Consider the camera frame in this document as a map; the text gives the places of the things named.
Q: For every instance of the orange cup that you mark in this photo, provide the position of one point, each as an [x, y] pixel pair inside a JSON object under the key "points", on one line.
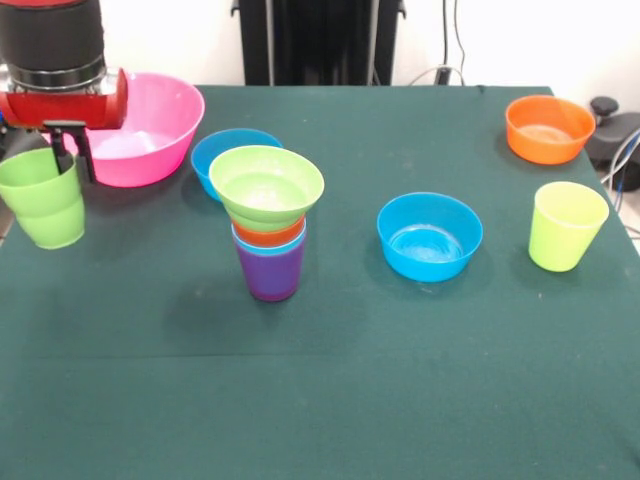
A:
{"points": [[265, 239]]}

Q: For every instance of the blue bowl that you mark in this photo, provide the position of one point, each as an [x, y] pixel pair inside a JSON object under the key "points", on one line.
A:
{"points": [[205, 160], [430, 265]]}

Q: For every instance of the green bowl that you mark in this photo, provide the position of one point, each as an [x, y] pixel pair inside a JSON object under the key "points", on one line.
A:
{"points": [[265, 190]]}

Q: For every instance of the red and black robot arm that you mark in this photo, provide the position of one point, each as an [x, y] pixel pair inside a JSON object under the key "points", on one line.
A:
{"points": [[50, 40]]}

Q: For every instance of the large pink bowl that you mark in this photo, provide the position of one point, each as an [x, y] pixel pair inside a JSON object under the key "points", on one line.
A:
{"points": [[160, 120]]}

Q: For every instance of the black plug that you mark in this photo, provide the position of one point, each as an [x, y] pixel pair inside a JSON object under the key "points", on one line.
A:
{"points": [[443, 75]]}

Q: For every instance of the dark green table cloth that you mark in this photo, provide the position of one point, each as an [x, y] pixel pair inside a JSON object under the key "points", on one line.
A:
{"points": [[320, 375]]}

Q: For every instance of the orange bowl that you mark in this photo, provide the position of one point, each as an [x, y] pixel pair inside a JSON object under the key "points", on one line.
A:
{"points": [[547, 150]]}

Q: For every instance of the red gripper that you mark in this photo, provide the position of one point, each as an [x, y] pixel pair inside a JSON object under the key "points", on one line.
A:
{"points": [[60, 110]]}

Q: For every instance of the purple cup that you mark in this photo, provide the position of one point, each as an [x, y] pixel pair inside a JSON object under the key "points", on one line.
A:
{"points": [[272, 275]]}

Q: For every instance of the black office chair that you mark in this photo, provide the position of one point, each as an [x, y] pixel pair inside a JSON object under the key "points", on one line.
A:
{"points": [[615, 135]]}

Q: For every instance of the blue cup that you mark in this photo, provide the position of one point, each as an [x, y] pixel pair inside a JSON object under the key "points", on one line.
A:
{"points": [[275, 250]]}

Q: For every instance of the yellow-green cup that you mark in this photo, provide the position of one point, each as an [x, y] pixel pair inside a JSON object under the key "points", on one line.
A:
{"points": [[560, 245]]}

